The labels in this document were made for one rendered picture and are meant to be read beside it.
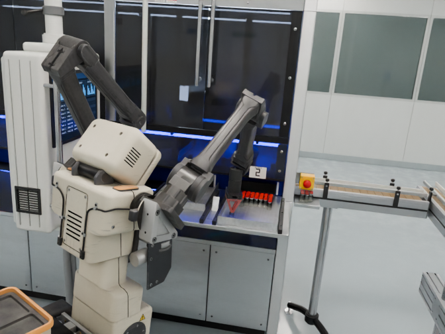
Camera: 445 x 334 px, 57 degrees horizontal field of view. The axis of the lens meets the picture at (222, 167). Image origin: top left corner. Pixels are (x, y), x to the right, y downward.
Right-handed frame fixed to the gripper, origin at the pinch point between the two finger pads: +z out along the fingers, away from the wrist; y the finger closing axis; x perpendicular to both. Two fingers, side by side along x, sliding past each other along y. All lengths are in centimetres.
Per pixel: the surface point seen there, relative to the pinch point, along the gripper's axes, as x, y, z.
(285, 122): -26, 26, -37
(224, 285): -5, 31, 59
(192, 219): 17.4, -1.2, 5.0
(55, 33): 80, 22, -68
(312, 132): -191, 456, 54
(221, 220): 5.0, -5.2, 2.9
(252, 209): -11.8, 11.6, 4.3
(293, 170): -32.8, 23.4, -12.9
